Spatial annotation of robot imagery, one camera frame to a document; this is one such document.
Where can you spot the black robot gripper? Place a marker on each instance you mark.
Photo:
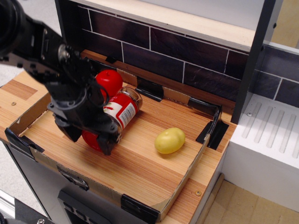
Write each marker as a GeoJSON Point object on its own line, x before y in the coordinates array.
{"type": "Point", "coordinates": [81, 108]}

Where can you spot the red-lidded basil spice bottle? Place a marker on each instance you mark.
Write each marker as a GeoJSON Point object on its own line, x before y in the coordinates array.
{"type": "Point", "coordinates": [121, 108]}

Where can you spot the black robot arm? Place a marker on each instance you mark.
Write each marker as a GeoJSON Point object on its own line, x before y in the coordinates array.
{"type": "Point", "coordinates": [39, 50]}

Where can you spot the cardboard fence with black tape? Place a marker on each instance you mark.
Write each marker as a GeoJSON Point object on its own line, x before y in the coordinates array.
{"type": "Point", "coordinates": [155, 173]}

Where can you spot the red toy tomato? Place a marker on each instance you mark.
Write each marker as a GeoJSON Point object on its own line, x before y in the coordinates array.
{"type": "Point", "coordinates": [110, 80]}

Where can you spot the black toy oven panel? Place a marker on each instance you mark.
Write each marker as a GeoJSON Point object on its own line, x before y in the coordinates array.
{"type": "Point", "coordinates": [85, 209]}

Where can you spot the yellow toy potato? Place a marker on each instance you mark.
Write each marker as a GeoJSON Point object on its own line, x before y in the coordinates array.
{"type": "Point", "coordinates": [169, 140]}

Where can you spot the white toy sink drainboard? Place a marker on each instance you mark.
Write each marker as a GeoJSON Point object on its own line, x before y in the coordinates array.
{"type": "Point", "coordinates": [263, 154]}

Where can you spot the dark grey left shelf post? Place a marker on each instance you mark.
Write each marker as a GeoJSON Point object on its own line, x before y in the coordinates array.
{"type": "Point", "coordinates": [69, 21]}

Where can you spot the dark grey shelf post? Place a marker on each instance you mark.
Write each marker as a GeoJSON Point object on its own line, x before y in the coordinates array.
{"type": "Point", "coordinates": [69, 21]}
{"type": "Point", "coordinates": [259, 37]}

